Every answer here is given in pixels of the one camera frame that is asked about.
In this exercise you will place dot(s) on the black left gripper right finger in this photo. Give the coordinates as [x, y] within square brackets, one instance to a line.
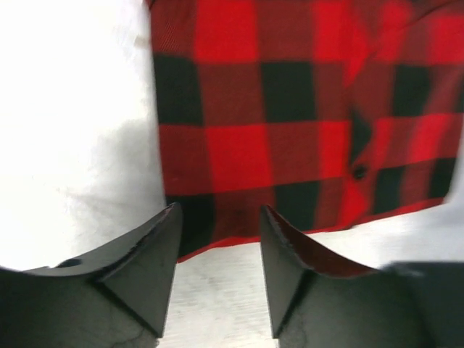
[318, 298]

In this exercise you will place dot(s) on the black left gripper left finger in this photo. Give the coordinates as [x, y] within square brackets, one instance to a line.
[116, 295]

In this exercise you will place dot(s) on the red black plaid shirt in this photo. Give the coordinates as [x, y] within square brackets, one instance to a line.
[335, 113]

